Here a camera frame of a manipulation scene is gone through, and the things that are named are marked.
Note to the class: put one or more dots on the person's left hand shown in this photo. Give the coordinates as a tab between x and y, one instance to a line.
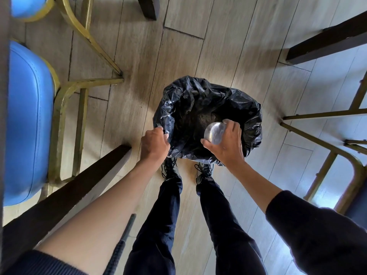
154	146

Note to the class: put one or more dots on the person's right forearm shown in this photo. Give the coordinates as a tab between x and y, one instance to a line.
255	189

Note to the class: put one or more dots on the person's right hand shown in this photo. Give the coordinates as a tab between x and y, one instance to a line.
230	148

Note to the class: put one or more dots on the person's right black shoe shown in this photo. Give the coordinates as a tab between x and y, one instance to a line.
204	174

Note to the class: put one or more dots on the dark wooden table leg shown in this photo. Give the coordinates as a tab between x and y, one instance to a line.
57	197
149	7
329	41

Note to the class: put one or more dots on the round silver ashtray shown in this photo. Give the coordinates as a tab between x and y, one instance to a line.
214	133

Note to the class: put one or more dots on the bin with black bag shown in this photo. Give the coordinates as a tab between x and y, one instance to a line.
177	105

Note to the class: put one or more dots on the person's black sweater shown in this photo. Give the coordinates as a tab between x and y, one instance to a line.
321	240

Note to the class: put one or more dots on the person's black trousers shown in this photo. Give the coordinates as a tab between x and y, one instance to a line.
157	240

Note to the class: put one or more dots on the person's black shoe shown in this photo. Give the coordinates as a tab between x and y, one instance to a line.
204	174
170	171

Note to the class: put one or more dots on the person's left forearm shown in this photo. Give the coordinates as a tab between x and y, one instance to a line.
100	223

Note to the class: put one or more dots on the person's left black shoe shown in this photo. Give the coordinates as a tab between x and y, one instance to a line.
170	171

